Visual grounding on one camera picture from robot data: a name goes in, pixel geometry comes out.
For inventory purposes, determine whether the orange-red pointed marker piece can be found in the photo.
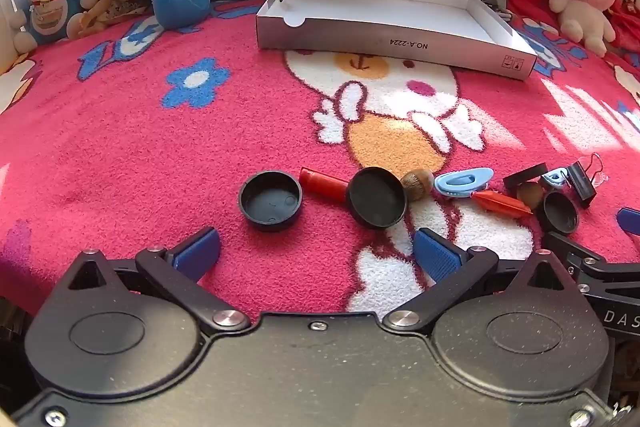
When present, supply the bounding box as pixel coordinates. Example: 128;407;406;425
470;190;535;219

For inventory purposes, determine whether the black binder clip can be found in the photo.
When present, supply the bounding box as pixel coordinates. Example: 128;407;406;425
565;154;606;209

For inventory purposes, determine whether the small black round cap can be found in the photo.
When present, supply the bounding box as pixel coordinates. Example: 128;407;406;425
542;190;580;235

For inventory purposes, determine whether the large black round cap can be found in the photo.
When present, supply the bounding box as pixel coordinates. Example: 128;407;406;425
238;170;304;233
346;167;408;230

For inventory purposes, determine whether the blue hair clip oval hole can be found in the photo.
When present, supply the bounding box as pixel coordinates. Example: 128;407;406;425
433;167;495;198

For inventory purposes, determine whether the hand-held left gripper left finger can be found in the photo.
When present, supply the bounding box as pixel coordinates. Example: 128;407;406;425
59;227;252;335

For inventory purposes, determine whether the small blue hair clip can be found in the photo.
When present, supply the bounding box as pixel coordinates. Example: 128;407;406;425
539;168;571;192

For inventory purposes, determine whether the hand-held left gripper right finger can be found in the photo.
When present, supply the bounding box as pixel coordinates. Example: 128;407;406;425
382;227;577;335

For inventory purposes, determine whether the pink printed blanket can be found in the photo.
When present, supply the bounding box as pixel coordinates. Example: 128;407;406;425
0;0;640;323

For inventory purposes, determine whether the brown walnut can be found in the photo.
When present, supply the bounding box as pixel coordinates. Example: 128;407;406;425
400;168;435;202
516;182;546;211

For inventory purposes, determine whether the black plastic ring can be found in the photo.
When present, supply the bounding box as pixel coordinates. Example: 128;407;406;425
502;163;549;194

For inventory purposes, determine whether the red cylinder marker piece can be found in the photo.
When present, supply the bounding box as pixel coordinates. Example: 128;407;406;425
299;167;351;202

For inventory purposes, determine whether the white cardboard box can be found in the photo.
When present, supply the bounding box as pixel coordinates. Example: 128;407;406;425
256;0;538;81

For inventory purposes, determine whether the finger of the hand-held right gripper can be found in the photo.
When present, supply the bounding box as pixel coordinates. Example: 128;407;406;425
616;207;640;236
542;232;608;280

